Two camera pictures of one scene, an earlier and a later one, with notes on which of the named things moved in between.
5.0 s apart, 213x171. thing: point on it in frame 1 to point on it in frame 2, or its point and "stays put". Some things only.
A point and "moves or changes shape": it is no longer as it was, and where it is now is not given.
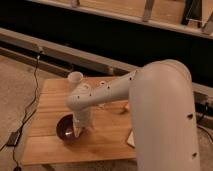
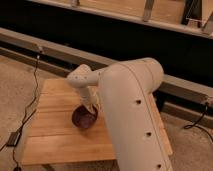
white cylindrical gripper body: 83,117 to 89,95
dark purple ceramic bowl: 65,128 moves or changes shape
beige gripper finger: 76,127 to 91,108
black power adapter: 14,138 stays put
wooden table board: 103,144 stays put
